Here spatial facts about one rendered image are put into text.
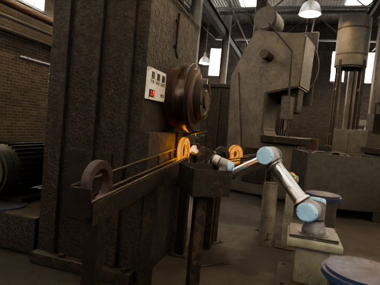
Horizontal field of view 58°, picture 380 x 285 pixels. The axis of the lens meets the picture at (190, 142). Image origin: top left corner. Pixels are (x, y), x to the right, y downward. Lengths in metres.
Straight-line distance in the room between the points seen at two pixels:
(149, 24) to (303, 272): 1.74
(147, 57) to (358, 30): 9.52
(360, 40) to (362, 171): 7.07
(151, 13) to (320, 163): 2.85
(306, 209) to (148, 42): 1.33
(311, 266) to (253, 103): 3.08
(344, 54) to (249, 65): 6.18
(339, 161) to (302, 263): 2.17
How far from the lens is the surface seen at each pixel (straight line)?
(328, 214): 3.23
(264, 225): 2.94
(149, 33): 2.01
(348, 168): 4.36
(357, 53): 10.98
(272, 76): 4.96
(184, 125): 2.21
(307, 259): 2.34
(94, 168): 1.31
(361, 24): 11.21
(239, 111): 5.03
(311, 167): 4.21
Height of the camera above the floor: 0.94
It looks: 3 degrees down
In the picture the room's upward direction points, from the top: 5 degrees clockwise
